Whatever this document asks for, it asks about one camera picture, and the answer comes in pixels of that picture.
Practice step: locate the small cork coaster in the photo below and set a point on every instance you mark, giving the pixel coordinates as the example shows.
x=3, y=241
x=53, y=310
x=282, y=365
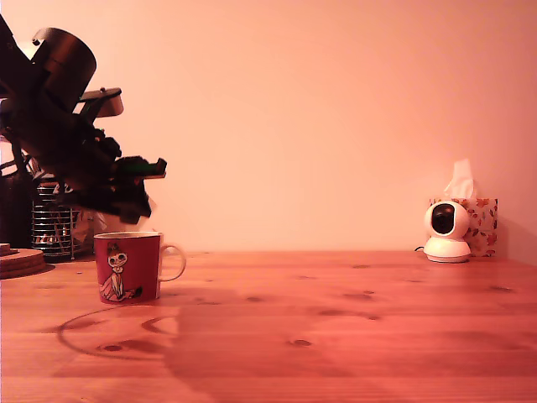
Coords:
x=8, y=249

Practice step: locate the round cork trivet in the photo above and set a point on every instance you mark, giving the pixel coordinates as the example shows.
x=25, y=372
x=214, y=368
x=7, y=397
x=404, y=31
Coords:
x=25, y=272
x=29, y=257

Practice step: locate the red cartoon print mug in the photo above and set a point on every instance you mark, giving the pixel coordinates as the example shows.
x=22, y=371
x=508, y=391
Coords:
x=134, y=273

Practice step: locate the small white round camera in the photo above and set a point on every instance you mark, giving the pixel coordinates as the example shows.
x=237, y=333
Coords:
x=457, y=222

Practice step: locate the floral tissue box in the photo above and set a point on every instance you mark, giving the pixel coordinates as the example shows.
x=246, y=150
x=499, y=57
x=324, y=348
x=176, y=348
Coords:
x=486, y=226

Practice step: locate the black ribbed appliance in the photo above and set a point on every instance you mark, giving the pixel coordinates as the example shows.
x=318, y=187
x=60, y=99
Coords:
x=14, y=210

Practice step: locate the white tissue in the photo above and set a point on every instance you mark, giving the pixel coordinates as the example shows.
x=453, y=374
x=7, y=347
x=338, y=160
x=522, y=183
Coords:
x=461, y=180

